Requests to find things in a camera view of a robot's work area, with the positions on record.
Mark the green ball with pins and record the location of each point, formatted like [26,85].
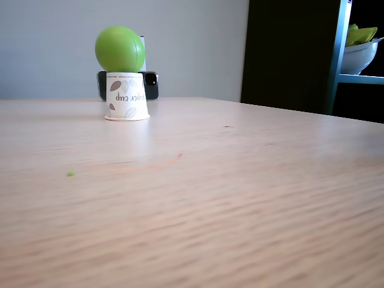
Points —
[119,49]

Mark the white leaf-print paper cup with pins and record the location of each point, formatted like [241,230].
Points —
[127,99]

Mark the black smartphone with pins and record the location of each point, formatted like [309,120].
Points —
[151,85]

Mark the white cardboard box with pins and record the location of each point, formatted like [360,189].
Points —
[143,54]

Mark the small green crumb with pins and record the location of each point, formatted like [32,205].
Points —
[70,173]

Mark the blue metal shelf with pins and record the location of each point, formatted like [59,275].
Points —
[339,60]

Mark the white bowl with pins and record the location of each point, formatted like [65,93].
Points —
[358,60]

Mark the green plastic items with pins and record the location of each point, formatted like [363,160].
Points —
[361,34]

